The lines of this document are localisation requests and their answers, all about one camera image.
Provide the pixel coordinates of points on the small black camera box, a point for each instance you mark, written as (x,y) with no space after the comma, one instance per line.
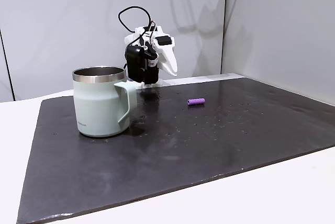
(164,40)

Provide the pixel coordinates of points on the mint green steel-rimmed mug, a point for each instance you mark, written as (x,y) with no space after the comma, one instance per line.
(94,103)

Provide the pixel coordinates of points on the purple pen grip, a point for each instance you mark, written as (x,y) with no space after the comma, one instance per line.
(196,101)

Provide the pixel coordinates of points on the black rectangular box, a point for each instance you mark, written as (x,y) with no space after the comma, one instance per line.
(134,63)

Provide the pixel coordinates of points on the black table mat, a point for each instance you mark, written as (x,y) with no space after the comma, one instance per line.
(183,156)

